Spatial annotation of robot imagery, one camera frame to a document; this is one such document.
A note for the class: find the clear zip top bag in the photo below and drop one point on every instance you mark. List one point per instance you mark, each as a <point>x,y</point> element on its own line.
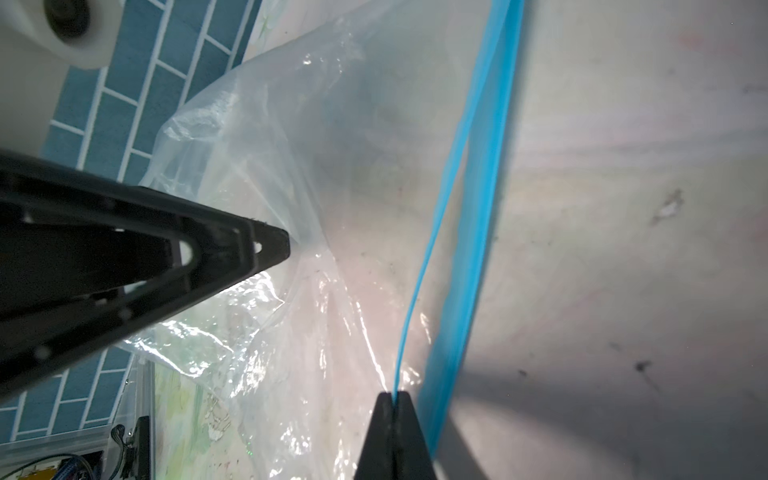
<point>375,142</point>

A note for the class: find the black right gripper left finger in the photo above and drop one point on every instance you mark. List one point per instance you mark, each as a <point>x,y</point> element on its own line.
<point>377,457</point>

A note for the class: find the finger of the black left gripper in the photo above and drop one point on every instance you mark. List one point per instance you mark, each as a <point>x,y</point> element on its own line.
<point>86,262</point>

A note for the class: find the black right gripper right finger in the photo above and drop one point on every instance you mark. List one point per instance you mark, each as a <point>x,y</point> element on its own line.
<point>412,459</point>

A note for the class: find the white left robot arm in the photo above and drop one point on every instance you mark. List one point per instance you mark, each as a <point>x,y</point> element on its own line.
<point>40,41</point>

